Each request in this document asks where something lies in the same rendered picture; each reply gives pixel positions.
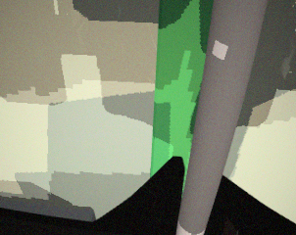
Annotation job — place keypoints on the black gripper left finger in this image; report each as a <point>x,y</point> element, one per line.
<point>152,210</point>

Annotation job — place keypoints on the grey cylinder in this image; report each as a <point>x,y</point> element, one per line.
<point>231,46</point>

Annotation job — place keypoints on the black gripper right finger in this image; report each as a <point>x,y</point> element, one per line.
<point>236,213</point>

